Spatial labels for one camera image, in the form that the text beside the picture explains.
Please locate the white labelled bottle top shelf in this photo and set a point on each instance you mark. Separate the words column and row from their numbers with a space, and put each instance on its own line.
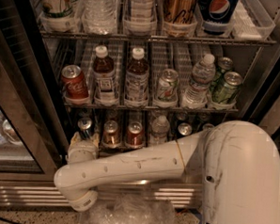
column 139, row 11

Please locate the empty clear plastic tray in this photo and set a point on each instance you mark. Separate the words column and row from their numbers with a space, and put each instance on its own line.
column 252, row 21

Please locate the clear plastic bin on floor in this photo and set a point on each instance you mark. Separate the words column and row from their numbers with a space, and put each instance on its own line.
column 129, row 209

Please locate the steel fridge door right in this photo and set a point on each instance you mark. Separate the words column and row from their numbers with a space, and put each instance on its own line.
column 260, row 97

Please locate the wire shelf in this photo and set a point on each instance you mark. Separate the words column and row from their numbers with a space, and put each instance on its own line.
column 120, row 147
column 152, row 39
column 152, row 108

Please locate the brown tea bottle right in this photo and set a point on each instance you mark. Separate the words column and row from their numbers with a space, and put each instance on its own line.
column 136, row 87

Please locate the white 7up can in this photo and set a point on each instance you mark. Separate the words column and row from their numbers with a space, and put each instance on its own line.
column 167, row 85

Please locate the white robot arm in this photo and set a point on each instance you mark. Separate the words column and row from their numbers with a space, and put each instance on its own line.
column 237, row 162

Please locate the blue silver redbull can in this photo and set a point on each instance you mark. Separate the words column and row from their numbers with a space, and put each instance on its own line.
column 86, row 127

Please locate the clear water bottle bottom shelf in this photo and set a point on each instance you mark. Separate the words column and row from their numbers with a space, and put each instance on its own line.
column 159, row 130

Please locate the large pepsi can top shelf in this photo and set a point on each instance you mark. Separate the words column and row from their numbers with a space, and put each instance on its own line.
column 216, row 15

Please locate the top wire shelf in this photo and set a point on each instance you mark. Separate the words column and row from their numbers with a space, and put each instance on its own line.
column 152, row 39

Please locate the middle wire shelf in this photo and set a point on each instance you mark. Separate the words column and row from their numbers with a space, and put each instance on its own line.
column 152, row 108

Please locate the copper can bottom shelf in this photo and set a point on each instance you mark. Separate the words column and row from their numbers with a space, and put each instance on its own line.
column 111, row 134

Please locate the red coca-cola can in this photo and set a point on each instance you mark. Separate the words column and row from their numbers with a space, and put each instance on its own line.
column 74, row 82

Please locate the blue pepsi can bottom shelf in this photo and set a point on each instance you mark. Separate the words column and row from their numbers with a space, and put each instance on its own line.
column 184, row 129

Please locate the clear water bottle top shelf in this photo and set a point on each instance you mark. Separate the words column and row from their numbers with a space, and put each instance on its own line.
column 99, row 16

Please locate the green can front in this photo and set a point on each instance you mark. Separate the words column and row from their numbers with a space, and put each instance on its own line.
column 227, row 88

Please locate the red can bottom shelf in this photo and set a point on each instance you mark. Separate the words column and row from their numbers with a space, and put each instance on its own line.
column 135, row 134

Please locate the glass fridge door left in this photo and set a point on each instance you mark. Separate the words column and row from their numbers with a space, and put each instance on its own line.
column 31, row 136

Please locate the green can bottom shelf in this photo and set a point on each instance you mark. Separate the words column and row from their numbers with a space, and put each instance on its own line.
column 207, row 126

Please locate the white green can top shelf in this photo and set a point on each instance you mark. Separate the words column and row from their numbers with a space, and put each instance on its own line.
column 57, row 8

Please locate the green can rear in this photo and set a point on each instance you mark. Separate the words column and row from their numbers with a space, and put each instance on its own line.
column 224, row 64

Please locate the clear water bottle middle shelf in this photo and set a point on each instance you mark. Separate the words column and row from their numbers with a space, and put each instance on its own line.
column 195, row 94

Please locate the gold can top shelf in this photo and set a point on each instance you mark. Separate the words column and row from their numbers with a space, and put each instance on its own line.
column 178, row 11

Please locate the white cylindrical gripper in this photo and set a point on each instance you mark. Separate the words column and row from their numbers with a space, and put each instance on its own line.
column 83, row 148

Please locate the brown tea bottle left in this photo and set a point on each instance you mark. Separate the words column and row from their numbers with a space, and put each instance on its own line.
column 105, row 75

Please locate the bottom wire shelf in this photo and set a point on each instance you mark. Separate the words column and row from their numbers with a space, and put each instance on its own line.
column 120, row 147

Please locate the brown tea bottle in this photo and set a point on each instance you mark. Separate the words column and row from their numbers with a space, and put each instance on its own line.
column 136, row 87
column 105, row 75

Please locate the clear water bottle shelf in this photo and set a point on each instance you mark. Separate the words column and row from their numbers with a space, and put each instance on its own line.
column 159, row 130
column 99, row 16
column 195, row 94

